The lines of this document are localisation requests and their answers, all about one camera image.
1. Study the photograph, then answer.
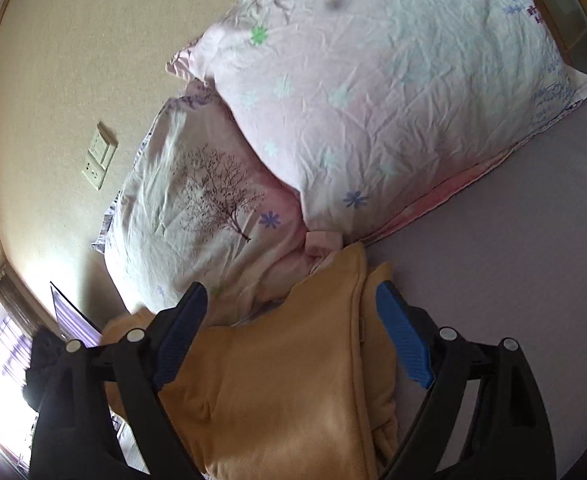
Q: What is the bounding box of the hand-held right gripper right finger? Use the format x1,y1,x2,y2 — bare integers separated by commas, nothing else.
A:
375,280,557,480

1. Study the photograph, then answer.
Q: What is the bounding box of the dark flat screen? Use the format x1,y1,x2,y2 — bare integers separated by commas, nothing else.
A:
50,281,103,348

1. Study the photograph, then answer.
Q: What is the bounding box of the pink tree print pillow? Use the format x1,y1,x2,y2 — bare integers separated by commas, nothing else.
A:
92,81,344,328

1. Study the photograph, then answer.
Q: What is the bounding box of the tan fleece garment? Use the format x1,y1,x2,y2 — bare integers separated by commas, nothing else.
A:
97,241,399,480

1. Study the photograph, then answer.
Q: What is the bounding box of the white wall switch socket panel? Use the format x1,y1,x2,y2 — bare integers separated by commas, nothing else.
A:
82,121,119,191

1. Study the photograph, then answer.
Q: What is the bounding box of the pink floral pillow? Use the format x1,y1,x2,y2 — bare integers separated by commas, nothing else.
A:
166,0,587,246

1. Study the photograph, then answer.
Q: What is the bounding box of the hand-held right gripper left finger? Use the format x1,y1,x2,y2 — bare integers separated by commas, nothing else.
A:
28,281,209,480

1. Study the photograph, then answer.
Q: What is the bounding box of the lavender bed sheet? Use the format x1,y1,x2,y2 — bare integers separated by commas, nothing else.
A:
363,87,587,480

